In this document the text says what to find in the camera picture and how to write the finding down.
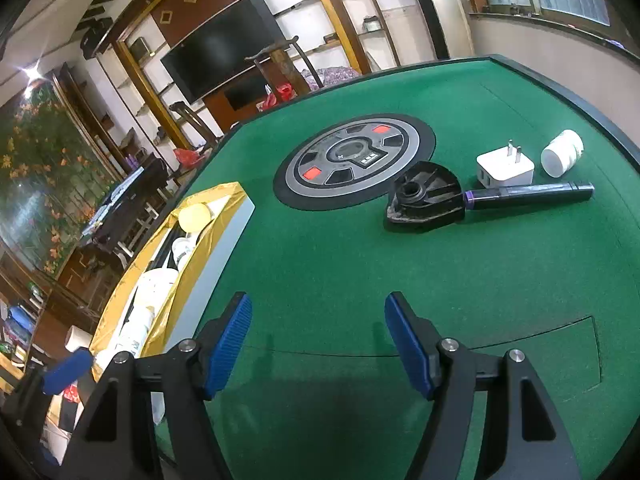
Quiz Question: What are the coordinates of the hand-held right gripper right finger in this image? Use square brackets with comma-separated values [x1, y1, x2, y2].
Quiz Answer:
[384, 292, 583, 480]

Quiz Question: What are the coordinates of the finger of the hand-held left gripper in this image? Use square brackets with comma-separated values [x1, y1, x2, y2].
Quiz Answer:
[42, 349, 94, 396]

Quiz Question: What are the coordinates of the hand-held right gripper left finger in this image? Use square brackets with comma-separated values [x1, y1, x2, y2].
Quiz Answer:
[60, 292, 253, 480]

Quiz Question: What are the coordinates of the white tray with yellow tape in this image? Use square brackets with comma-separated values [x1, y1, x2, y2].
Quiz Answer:
[90, 181, 257, 426]

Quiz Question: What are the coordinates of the white paper roll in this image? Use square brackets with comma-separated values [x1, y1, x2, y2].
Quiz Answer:
[64, 324, 97, 354]

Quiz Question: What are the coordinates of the black triangular plastic part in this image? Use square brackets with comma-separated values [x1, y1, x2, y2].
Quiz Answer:
[384, 161, 466, 234]

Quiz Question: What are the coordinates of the white charger plug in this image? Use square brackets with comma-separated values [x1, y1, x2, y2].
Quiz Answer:
[476, 140, 536, 189]

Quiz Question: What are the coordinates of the round table centre panel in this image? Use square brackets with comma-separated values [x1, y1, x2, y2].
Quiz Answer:
[273, 112, 436, 211]

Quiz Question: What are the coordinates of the wooden chair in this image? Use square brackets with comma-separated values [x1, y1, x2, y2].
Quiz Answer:
[244, 35, 324, 97]
[169, 102, 222, 152]

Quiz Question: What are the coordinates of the wooden television cabinet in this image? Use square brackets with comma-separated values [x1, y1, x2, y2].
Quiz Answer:
[204, 79, 282, 132]

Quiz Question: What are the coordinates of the purple patterned cloth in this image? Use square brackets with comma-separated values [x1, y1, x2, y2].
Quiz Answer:
[309, 65, 362, 89]

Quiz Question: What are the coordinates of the black television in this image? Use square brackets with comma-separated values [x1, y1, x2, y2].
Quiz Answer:
[160, 0, 286, 104]

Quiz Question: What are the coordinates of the tower air conditioner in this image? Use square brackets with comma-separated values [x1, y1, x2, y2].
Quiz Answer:
[400, 0, 476, 61]

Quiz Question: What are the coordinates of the flower wall poster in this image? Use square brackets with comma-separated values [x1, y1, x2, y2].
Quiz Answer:
[0, 79, 127, 273]

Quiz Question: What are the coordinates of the black pen with purple ring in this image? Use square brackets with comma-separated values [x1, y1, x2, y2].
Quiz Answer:
[462, 181, 595, 211]

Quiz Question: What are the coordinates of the wooden wall shelf unit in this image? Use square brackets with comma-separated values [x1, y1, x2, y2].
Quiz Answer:
[90, 0, 402, 161]

